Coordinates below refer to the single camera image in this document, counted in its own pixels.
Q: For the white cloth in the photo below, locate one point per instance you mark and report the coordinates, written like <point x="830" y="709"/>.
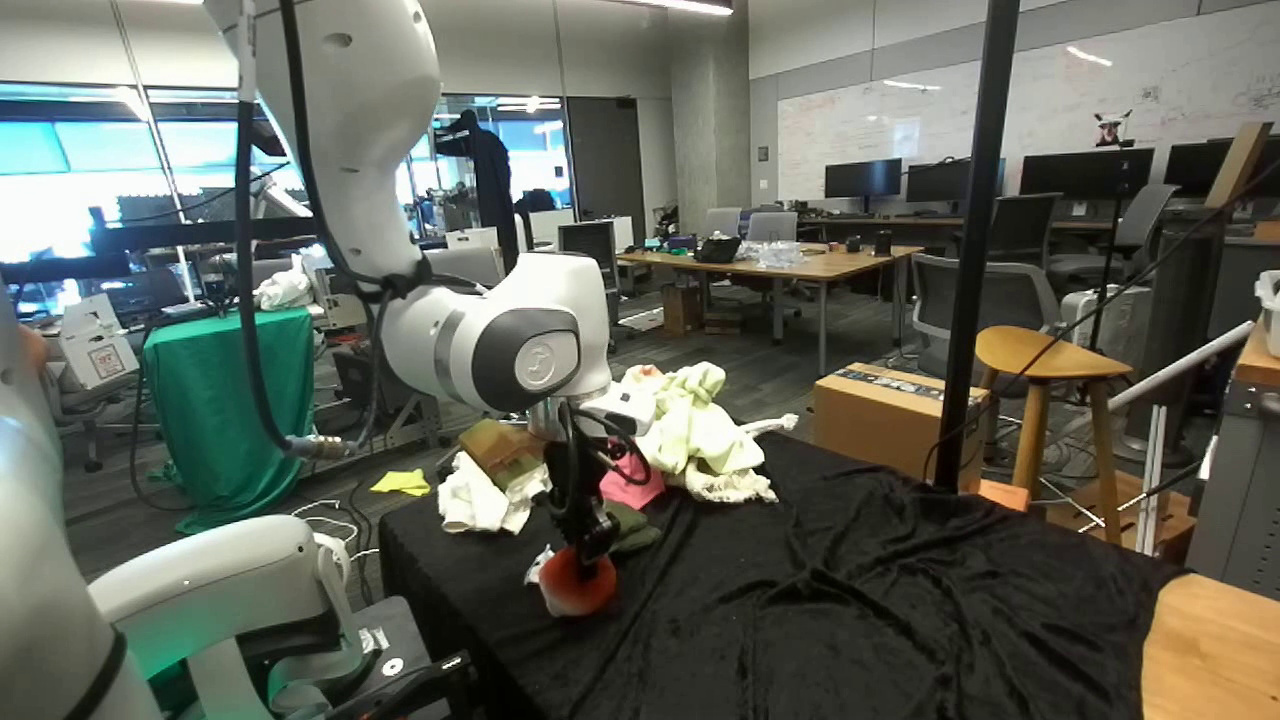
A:
<point x="475" y="500"/>

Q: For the pink shirt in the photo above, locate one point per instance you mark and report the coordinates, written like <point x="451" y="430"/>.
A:
<point x="631" y="482"/>

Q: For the black table cloth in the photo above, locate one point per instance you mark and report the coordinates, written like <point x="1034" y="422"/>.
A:
<point x="847" y="598"/>

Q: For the white knitted towel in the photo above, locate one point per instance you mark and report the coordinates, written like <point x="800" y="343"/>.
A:
<point x="752" y="426"/>

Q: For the dark green cloth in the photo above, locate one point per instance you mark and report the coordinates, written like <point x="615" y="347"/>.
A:
<point x="635" y="532"/>

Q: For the light green cloth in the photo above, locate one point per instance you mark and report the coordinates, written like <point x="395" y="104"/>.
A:
<point x="684" y="434"/>

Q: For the green draped cloth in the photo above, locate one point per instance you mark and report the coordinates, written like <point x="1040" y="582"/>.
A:
<point x="208" y="422"/>

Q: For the wooden conference table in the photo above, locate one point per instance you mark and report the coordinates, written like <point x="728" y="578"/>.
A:
<point x="788" y="261"/>

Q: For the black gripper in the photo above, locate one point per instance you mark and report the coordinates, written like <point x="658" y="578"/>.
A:
<point x="577" y="463"/>

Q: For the cardboard box on floor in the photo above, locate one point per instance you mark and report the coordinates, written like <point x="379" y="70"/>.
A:
<point x="883" y="419"/>

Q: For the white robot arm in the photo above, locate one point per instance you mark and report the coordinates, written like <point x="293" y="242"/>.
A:
<point x="353" y="89"/>

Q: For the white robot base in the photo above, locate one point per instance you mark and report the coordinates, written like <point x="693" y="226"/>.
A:
<point x="252" y="620"/>

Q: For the black vertical pole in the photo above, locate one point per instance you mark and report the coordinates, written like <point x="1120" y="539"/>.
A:
<point x="973" y="246"/>

